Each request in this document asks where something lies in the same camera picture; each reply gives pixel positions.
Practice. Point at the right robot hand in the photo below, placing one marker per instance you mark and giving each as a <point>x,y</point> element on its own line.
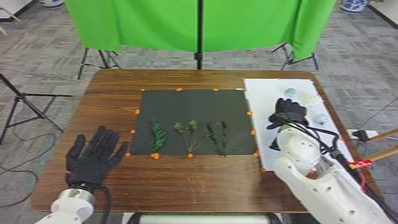
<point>290,111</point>

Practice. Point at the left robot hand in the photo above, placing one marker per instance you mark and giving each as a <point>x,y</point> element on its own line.
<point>91,160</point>

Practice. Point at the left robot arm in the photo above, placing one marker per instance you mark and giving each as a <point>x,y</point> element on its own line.
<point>71,206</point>

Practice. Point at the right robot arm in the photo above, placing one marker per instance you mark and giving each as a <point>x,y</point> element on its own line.
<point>311,186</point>

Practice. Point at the white flower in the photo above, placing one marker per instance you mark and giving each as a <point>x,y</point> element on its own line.
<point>309,98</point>

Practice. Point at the blue flower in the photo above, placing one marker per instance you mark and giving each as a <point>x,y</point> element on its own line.
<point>320,118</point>
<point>290,92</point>

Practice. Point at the green sprig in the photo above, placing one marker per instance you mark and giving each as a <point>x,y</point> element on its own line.
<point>217,138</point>
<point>188,133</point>
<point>158,135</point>

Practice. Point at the white power strip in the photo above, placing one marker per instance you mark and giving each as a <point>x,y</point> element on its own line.
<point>368,132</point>

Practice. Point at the dark mat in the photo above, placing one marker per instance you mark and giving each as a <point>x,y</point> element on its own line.
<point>197,106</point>

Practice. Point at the black backdrop stand legs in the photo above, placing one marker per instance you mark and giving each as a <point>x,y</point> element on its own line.
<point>103,60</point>
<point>291,58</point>

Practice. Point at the wooden rod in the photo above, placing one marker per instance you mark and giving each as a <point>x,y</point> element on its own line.
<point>384,135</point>
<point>382,153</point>

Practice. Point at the black tripod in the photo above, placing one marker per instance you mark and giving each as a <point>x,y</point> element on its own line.
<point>21,100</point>

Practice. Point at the pale grey bar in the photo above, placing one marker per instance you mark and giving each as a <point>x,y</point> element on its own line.
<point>201,219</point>

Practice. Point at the black stand pole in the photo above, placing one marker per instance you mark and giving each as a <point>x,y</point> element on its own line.
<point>199,33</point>

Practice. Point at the blue white porcelain vase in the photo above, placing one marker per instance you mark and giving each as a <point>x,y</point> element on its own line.
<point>354,4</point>
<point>51,2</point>

